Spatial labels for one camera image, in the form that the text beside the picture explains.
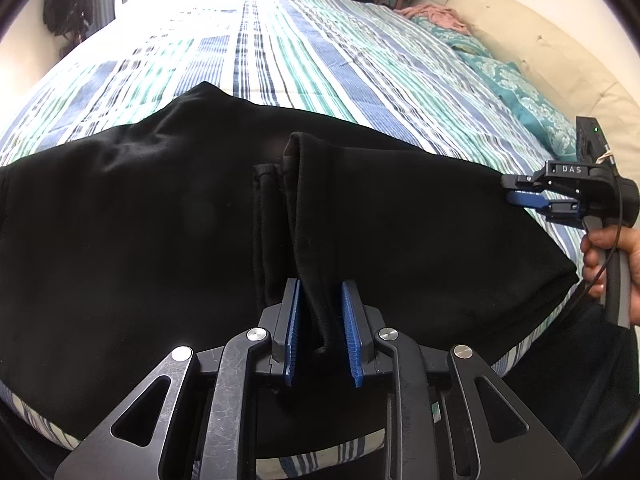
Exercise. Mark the teal floral pillow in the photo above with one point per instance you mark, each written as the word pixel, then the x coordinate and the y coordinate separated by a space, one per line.
pixel 528 105

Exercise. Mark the striped blue green bed sheet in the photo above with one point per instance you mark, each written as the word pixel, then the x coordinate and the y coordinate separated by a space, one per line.
pixel 354 62

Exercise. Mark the right hand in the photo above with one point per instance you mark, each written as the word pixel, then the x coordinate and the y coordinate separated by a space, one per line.
pixel 628 241

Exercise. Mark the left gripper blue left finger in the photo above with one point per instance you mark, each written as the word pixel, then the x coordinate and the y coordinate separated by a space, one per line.
pixel 281 321

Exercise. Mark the pink cloth on bed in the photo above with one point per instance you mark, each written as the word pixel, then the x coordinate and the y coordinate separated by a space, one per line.
pixel 441 16

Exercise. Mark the black pants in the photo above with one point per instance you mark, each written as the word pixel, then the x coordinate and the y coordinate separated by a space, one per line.
pixel 182 228

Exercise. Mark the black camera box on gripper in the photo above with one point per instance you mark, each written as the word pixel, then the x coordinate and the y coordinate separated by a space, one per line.
pixel 590 140

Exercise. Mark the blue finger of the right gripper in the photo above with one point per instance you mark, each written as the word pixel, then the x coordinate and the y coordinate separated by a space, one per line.
pixel 550 209
pixel 538 181

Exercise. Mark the cream padded headboard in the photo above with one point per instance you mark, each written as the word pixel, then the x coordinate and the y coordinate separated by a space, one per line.
pixel 558 66

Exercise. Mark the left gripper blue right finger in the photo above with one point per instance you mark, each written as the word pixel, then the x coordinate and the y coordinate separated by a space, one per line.
pixel 361 324

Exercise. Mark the black bag hanging on wall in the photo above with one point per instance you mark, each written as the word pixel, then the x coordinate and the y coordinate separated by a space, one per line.
pixel 69 18

